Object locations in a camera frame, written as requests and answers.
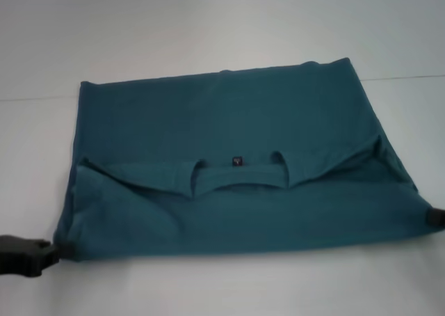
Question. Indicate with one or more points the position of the teal T-shirt with pink print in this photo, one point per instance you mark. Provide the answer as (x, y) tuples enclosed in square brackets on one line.
[(226, 156)]

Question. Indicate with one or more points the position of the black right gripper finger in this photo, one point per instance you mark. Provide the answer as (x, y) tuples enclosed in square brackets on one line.
[(437, 215)]

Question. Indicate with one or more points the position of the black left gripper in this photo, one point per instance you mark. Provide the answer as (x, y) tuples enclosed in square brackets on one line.
[(24, 255)]

